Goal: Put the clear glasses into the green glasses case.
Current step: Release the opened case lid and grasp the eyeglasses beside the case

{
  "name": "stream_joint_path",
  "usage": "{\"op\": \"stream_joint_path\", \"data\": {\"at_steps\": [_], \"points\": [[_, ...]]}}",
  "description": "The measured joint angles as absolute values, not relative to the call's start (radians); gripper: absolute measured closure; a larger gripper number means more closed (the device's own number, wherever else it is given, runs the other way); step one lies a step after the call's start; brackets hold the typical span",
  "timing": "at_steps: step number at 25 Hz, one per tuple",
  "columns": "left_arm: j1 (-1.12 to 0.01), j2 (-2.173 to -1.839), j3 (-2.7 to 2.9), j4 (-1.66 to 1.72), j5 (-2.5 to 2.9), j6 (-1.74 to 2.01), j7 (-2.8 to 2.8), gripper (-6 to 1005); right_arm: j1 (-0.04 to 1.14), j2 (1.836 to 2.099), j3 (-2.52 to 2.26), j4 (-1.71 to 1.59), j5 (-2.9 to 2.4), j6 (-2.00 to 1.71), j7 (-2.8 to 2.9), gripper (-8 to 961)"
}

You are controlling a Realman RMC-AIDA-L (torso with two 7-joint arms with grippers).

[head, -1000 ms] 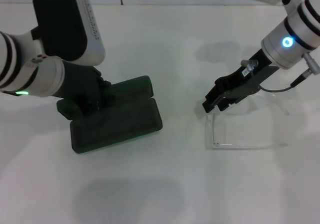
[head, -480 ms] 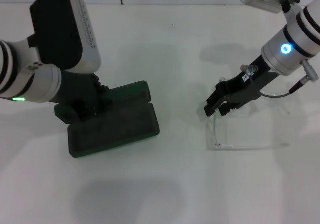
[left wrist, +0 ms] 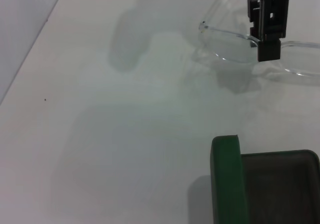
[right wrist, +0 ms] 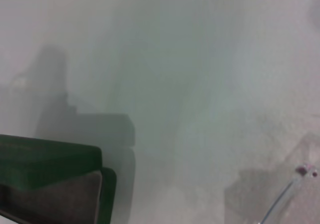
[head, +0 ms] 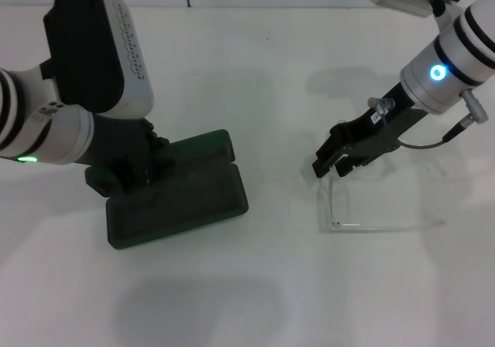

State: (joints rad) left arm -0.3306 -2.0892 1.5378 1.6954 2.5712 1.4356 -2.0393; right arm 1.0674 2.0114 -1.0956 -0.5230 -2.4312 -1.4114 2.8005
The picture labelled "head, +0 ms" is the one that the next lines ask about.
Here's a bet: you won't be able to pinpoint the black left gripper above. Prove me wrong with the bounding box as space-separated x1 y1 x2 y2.
73 114 175 189

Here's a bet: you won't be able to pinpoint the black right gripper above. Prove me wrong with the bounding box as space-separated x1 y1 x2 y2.
312 80 427 179

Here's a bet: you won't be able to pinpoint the green glasses case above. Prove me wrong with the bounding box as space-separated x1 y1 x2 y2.
84 129 249 250

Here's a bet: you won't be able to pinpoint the clear plastic glasses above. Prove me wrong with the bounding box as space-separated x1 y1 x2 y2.
316 173 446 235

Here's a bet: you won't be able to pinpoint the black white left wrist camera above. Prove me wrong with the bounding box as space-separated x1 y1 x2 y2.
42 0 155 118

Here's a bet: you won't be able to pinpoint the right gripper cable with plugs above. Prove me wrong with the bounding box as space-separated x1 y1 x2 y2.
367 87 489 149

